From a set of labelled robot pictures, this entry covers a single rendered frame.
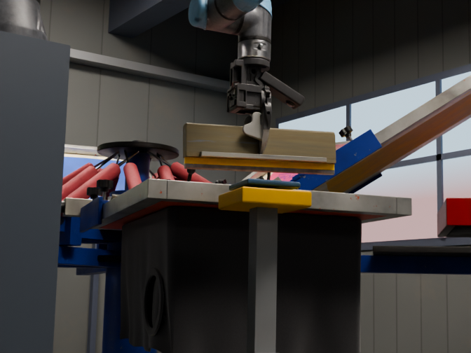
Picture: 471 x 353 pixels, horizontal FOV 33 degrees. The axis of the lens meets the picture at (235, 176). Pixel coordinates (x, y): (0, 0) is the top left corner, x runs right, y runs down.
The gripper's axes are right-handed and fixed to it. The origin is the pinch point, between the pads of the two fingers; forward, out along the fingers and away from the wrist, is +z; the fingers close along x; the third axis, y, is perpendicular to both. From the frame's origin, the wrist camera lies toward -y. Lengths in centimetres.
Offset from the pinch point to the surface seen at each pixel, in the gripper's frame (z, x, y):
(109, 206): 12.3, -24.0, 28.9
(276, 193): 15.3, 38.9, 11.9
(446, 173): -44, -231, -207
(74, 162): -35, -248, 7
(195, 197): 13.9, 15.2, 19.2
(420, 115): -27, -53, -75
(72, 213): 10, -67, 32
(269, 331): 39, 34, 11
